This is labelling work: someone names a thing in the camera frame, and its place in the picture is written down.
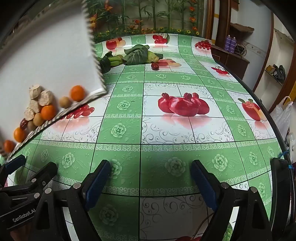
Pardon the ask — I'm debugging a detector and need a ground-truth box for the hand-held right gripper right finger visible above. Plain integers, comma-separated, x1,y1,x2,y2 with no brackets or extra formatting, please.
191,160,273,241

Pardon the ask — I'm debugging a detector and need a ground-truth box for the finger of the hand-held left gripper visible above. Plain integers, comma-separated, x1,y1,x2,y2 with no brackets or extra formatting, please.
0,155,26,180
14,162,58,202

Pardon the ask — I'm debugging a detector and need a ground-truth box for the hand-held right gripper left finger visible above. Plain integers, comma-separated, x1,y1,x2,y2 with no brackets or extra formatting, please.
32,160,111,241

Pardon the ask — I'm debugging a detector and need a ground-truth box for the white tray with striped rim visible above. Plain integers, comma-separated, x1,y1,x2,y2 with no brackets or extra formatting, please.
0,0,107,161

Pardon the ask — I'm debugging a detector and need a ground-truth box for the orange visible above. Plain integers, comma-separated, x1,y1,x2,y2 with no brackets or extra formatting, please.
13,127,26,142
70,85,85,102
41,105,56,121
3,140,15,153

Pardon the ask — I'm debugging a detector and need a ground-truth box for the beige round cake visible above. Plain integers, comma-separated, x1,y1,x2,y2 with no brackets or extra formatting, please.
29,85,44,99
28,99,42,114
38,90,55,106
24,108,35,121

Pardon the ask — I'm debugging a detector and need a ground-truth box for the green fruit print tablecloth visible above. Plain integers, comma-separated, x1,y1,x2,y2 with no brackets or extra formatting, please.
0,34,292,241

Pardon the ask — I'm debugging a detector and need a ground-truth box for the white plastic bag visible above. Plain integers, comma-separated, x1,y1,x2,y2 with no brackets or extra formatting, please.
269,96,294,139

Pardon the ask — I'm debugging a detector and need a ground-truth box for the light green vegetable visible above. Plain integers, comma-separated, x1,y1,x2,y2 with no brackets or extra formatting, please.
109,56,124,67

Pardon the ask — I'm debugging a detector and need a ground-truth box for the wooden cabinet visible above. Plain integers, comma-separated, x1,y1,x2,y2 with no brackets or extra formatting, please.
209,0,255,79

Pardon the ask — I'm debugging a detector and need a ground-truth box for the corn cob in husk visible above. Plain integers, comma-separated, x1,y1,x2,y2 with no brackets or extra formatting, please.
146,51,163,63

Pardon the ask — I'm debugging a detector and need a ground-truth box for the flower painted glass panel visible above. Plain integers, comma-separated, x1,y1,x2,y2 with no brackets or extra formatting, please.
84,0,208,43

